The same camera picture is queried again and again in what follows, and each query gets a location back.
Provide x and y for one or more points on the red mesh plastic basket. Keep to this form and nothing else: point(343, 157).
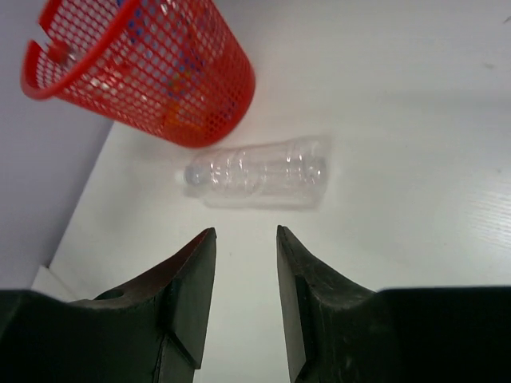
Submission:
point(172, 69)

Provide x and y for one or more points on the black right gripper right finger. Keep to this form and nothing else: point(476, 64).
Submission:
point(338, 331)

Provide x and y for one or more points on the clear unlabelled plastic bottle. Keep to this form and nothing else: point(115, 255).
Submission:
point(286, 175)

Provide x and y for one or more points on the red cap clear bottle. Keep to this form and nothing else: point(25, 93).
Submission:
point(62, 54)

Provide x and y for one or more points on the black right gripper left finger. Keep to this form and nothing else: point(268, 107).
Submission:
point(151, 328)

